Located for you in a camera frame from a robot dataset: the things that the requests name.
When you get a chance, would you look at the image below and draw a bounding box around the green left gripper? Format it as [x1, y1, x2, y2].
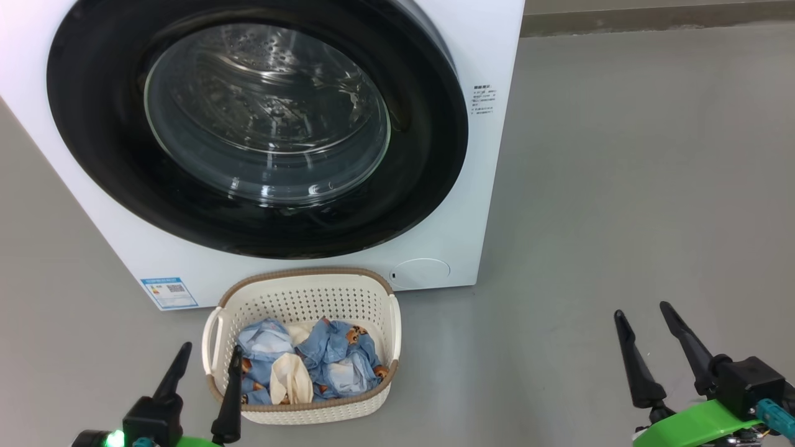
[152, 341, 245, 447]

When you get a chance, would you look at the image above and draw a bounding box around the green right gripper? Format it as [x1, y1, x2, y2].
[614, 302, 763, 447]

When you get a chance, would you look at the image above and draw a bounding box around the cream cloth garment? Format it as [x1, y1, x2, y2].
[270, 322, 317, 404]

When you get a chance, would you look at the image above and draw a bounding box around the black round glass door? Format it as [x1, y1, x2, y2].
[47, 0, 470, 260]

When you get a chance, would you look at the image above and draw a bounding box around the cream perforated laundry basket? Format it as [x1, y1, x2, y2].
[202, 268, 402, 425]

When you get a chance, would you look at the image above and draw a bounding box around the white front-load washing machine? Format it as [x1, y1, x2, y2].
[0, 0, 526, 311]

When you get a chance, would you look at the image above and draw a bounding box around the blue energy label sticker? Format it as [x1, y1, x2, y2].
[140, 277, 199, 310]

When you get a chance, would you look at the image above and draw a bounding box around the round white filter cover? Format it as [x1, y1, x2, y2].
[390, 258, 451, 290]

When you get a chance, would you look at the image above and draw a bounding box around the small printed text sticker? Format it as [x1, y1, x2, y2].
[472, 84, 498, 116]

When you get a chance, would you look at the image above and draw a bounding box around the teal right camera connector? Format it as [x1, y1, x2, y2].
[755, 399, 795, 440]

